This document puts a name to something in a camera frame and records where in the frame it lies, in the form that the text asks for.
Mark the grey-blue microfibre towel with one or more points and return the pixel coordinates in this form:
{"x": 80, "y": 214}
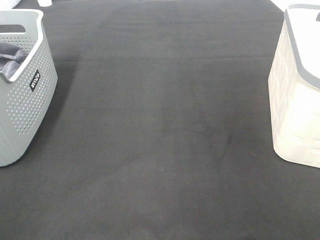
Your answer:
{"x": 11, "y": 58}

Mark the grey perforated laundry basket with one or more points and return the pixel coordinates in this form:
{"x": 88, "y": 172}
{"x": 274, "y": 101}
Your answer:
{"x": 26, "y": 96}

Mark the translucent white storage bin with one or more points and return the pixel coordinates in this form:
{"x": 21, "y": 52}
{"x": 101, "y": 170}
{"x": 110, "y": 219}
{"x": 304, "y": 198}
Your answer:
{"x": 294, "y": 85}

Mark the white cup at table edge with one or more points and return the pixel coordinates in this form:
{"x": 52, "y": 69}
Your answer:
{"x": 45, "y": 3}

